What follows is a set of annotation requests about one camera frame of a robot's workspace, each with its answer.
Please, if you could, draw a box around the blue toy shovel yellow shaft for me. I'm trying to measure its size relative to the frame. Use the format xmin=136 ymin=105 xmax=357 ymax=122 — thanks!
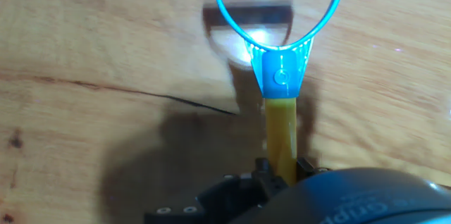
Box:
xmin=210 ymin=0 xmax=348 ymax=187

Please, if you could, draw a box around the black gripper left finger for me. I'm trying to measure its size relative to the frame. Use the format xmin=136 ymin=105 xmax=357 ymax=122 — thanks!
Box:
xmin=144 ymin=158 xmax=288 ymax=224

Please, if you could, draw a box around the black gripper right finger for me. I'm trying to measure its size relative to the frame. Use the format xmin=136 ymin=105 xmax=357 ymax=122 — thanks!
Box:
xmin=295 ymin=158 xmax=330 ymax=182

